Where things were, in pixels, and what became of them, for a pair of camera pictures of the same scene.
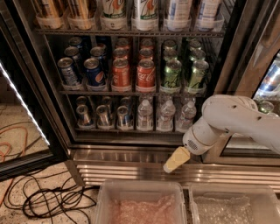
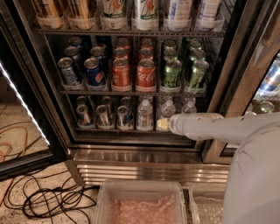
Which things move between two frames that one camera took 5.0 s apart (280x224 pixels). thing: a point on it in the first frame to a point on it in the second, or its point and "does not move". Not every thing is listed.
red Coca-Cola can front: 146,73 does not move
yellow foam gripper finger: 179,157 to 163,123
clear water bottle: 165,121 does not move
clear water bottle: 144,119 does not move
